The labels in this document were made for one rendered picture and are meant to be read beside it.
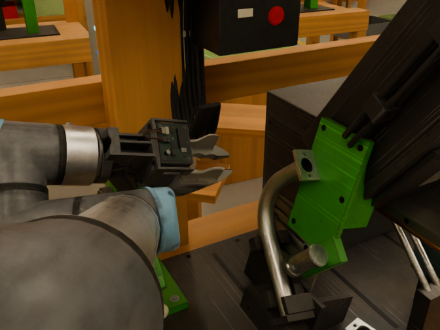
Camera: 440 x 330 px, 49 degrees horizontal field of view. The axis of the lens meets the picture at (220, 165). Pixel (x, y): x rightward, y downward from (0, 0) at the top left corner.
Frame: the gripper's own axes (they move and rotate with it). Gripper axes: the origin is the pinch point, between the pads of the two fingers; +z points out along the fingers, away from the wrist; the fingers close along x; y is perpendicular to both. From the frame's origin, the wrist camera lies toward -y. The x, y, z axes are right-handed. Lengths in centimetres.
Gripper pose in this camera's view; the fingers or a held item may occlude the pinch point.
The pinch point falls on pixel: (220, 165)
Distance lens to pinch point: 73.0
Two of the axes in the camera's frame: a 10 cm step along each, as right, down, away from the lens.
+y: 5.0, -3.5, -8.0
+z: 8.5, 0.2, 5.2
